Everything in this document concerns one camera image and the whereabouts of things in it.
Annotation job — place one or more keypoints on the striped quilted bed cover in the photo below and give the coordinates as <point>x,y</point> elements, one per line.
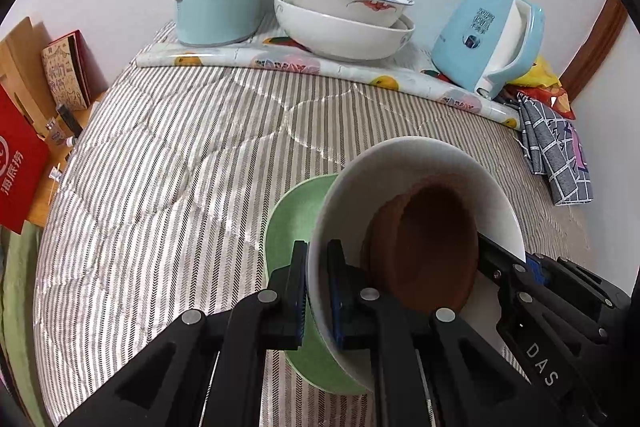
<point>166,197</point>

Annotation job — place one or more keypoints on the yellow chips bag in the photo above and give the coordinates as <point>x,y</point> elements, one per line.
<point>540,75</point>

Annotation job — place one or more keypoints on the fruit patterned plastic mat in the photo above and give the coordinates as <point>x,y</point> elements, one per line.
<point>409,71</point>

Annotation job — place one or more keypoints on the white ceramic bowl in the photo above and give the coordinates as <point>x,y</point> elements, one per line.
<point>369,181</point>

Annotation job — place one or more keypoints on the brown cardboard box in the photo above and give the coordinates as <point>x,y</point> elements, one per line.
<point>22,77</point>

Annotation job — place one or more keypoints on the brown bowl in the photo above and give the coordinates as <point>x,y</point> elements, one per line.
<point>422,247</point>

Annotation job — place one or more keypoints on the grey checked folded cloth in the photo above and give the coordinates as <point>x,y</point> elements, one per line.
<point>552,149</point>

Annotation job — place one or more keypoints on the light blue electric kettle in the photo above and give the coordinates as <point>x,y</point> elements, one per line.
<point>487,43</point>

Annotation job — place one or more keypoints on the large white porcelain bowl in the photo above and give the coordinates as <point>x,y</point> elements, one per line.
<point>334,37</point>

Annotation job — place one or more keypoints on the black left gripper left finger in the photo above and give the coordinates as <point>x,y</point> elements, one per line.
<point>206,369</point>

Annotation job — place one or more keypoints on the red paper bag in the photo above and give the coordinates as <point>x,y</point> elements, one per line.
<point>23,157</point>

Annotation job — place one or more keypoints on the brown wooden door frame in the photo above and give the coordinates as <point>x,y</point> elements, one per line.
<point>593,52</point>

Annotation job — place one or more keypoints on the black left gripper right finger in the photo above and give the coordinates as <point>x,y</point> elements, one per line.
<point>428,370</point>

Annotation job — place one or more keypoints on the green square plate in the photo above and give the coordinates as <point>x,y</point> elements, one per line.
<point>292,220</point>

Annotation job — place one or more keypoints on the red chips bag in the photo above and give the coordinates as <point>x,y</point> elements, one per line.
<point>554,97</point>

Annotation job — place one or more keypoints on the patterned red book box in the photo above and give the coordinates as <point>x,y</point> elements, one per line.
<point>73,76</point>

